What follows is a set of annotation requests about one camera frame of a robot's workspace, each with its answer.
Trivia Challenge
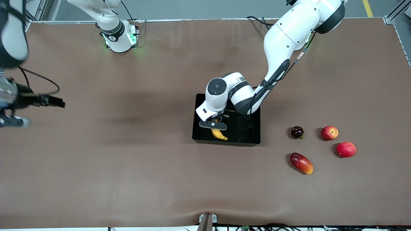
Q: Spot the black base cable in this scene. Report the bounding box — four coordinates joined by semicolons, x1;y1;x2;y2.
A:
120;0;134;21
246;16;273;30

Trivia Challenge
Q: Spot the red yellow mango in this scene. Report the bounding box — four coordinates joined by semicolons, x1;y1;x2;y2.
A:
290;152;314;175

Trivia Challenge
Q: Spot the black right base cable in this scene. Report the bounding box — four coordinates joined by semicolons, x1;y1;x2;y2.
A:
120;0;134;21

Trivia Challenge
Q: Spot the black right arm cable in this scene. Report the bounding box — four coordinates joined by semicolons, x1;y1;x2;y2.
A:
17;65;61;96

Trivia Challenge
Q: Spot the black left base cable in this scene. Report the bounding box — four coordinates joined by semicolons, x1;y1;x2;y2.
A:
246;16;273;30

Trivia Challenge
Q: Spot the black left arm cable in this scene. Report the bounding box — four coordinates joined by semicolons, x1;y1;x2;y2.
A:
247;30;318;120

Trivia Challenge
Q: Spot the large red apple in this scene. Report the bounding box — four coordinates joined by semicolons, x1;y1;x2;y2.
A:
336;141;357;158

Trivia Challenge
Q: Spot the aluminium corner profile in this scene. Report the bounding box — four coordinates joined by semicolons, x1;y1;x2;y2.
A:
384;0;411;25

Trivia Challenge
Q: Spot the black plastic tray box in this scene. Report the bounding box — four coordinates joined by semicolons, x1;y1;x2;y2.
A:
192;93;261;147

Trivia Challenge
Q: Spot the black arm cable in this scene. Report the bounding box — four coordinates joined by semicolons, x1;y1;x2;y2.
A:
247;30;318;120
17;65;61;96

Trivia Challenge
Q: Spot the brown table mat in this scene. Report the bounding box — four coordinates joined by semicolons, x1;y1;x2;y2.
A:
0;18;411;229

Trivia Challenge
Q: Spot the grey camera stand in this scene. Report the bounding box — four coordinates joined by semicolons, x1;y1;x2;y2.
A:
197;212;218;231

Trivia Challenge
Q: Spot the yellow banana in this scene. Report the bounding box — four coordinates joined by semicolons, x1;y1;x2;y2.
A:
211;128;229;141

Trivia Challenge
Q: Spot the aluminium frame profile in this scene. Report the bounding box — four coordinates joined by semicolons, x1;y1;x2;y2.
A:
25;0;49;32

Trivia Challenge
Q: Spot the small red yellow apple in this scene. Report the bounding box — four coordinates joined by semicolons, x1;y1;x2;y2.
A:
321;125;339;141

